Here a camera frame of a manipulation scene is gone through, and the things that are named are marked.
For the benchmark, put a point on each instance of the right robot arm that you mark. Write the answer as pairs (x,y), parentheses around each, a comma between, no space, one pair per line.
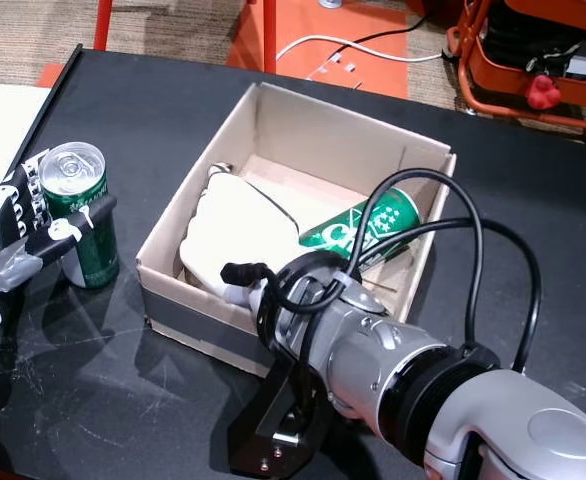
(373,350)

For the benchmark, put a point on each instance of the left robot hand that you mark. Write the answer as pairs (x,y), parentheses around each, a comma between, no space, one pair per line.
(18,235)

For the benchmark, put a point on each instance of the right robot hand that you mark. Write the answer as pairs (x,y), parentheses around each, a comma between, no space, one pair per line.
(238,230)

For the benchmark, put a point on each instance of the open cardboard box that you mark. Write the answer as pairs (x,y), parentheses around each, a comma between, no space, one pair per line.
(323,130)

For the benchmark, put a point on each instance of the red knob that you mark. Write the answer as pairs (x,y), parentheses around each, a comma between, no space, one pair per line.
(543,92)

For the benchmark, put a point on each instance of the grey round foot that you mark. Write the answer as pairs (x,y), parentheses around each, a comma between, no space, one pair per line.
(330,3)

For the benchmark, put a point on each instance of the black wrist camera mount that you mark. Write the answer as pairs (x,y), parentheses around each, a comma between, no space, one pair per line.
(268,430)

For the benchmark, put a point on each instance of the small orange floor plate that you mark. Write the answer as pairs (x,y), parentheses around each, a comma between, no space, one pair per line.
(50,75)

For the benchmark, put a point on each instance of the green Chilsung cider can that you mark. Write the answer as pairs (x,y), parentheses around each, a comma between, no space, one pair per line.
(98,250)
(388,215)

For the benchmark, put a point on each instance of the orange frame post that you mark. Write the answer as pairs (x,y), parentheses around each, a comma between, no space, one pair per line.
(268,35)
(103,25)

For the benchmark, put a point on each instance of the orange utility cart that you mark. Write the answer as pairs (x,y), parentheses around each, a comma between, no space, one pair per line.
(503,75)

